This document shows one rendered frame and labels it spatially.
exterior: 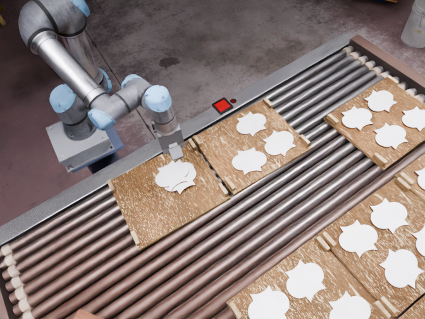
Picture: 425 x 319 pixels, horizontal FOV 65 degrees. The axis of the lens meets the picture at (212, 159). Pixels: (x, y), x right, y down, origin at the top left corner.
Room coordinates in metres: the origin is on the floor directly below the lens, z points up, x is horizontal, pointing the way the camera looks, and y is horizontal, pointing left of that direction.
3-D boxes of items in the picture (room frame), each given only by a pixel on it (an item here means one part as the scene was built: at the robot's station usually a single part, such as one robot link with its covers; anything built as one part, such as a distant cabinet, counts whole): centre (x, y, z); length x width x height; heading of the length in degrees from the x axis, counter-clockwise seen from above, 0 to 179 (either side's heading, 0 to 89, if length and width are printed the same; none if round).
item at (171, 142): (0.72, 0.14, 1.23); 0.12 x 0.09 x 0.16; 15
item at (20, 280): (0.83, -0.03, 0.90); 1.95 x 0.05 x 0.05; 117
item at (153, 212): (0.69, 0.21, 0.93); 0.41 x 0.35 x 0.02; 113
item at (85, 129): (1.07, 0.59, 1.01); 0.15 x 0.15 x 0.10
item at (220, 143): (0.87, -0.18, 0.93); 0.41 x 0.35 x 0.02; 115
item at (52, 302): (0.70, -0.10, 0.90); 1.95 x 0.05 x 0.05; 117
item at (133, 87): (0.81, 0.22, 1.38); 0.11 x 0.11 x 0.08; 39
